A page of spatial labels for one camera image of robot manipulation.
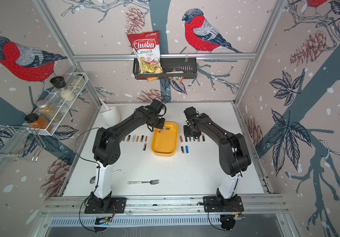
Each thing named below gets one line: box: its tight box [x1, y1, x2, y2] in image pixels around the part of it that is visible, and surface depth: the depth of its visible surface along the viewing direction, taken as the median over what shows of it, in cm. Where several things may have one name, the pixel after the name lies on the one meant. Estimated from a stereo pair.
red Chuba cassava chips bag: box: [127, 30, 165, 83], surface depth 85 cm
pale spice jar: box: [70, 74, 85, 90], surface depth 87 cm
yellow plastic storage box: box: [151, 121, 179, 157], surface depth 100 cm
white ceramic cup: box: [99, 106, 121, 126], surface depth 103 cm
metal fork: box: [127, 179, 160, 185], surface depth 82 cm
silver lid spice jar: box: [36, 99, 63, 123], surface depth 67 cm
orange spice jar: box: [24, 113, 53, 131], surface depth 62 cm
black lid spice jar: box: [49, 76, 76, 102], surface depth 76 cm
